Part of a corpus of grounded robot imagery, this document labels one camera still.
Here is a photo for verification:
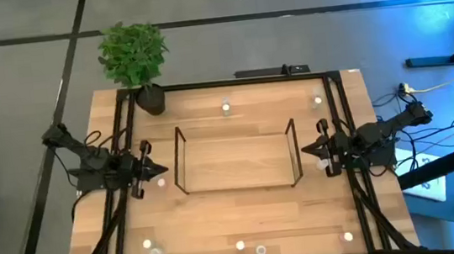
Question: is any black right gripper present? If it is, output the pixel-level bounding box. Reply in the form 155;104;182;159
298;116;358;181

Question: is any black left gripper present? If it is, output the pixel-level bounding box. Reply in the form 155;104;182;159
116;137;172;201

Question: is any black plant pot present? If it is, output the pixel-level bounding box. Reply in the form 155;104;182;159
133;82;168;119

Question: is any black bar device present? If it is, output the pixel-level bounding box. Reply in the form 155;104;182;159
233;61;312;82

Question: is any yellow power plug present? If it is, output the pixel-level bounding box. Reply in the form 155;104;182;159
398;82;415;97

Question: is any green artificial plant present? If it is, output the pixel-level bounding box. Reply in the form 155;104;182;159
94;17;173;93

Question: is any white printed box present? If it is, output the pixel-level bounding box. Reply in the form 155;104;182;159
393;141;450;207

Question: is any wooden shelf black metal frame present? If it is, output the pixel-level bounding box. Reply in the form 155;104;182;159
167;113;305;200

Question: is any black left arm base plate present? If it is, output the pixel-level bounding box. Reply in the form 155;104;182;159
73;161;133;194

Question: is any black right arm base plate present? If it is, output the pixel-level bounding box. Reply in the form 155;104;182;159
338;134;398;172

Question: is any beige power cord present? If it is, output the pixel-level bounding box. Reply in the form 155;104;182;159
409;71;454;96

